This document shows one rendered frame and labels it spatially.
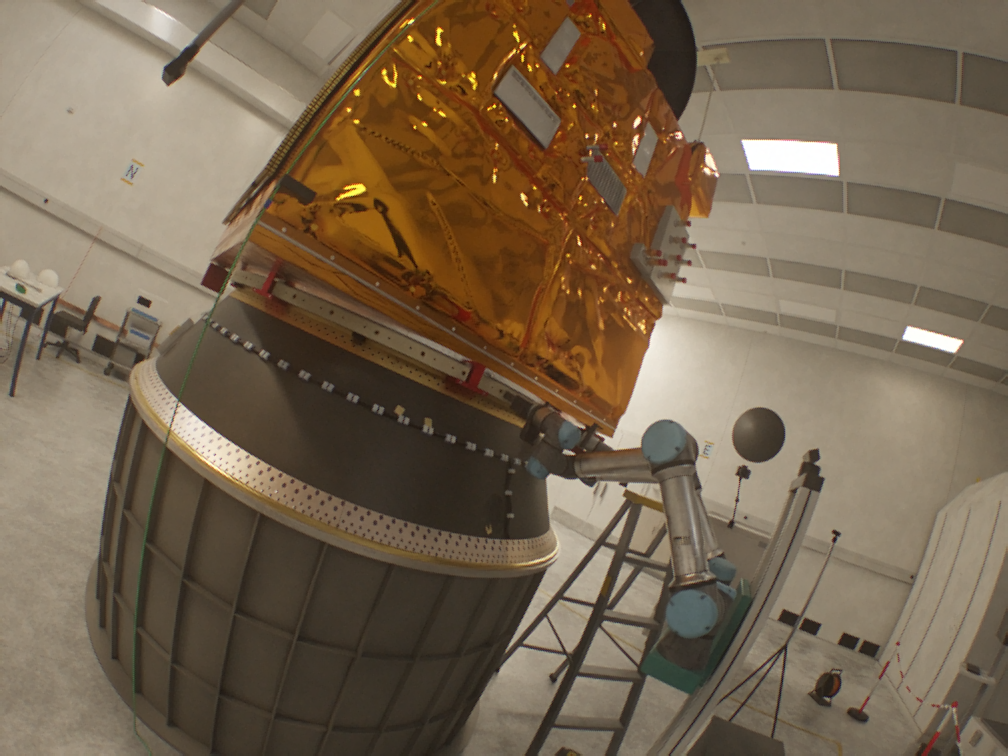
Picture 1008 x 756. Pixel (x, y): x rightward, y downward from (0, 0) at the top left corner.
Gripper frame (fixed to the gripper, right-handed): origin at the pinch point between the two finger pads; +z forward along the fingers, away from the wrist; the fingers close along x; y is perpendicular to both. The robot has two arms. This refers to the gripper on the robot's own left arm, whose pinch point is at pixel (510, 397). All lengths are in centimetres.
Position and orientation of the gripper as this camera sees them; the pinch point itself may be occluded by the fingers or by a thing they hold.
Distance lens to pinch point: 144.3
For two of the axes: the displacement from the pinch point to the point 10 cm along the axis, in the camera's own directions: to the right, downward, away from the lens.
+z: -5.8, -3.6, 7.3
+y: 5.0, -8.6, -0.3
